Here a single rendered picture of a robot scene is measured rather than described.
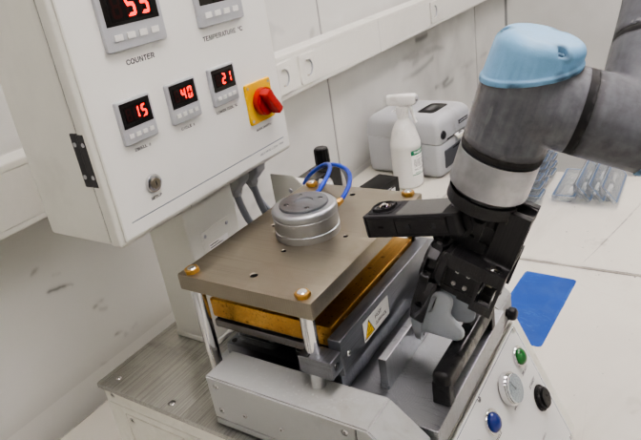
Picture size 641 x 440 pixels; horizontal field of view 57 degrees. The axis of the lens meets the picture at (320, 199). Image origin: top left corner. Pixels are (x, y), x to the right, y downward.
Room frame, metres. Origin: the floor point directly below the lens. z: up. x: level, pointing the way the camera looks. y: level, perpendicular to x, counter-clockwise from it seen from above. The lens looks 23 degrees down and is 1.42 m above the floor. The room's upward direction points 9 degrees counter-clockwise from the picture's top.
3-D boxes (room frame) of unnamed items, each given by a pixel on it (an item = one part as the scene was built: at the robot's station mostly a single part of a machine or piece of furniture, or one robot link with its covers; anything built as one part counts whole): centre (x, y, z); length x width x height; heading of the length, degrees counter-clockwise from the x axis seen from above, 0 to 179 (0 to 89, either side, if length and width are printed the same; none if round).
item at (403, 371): (0.62, -0.02, 0.97); 0.30 x 0.22 x 0.08; 54
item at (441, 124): (1.63, -0.31, 0.88); 0.25 x 0.20 x 0.17; 49
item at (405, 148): (1.49, -0.25, 0.92); 0.09 x 0.08 x 0.25; 62
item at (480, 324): (0.54, -0.13, 0.99); 0.15 x 0.02 x 0.04; 144
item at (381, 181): (1.38, -0.15, 0.83); 0.09 x 0.06 x 0.07; 137
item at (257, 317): (0.66, 0.01, 1.07); 0.22 x 0.17 x 0.10; 144
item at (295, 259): (0.68, 0.03, 1.08); 0.31 x 0.24 x 0.13; 144
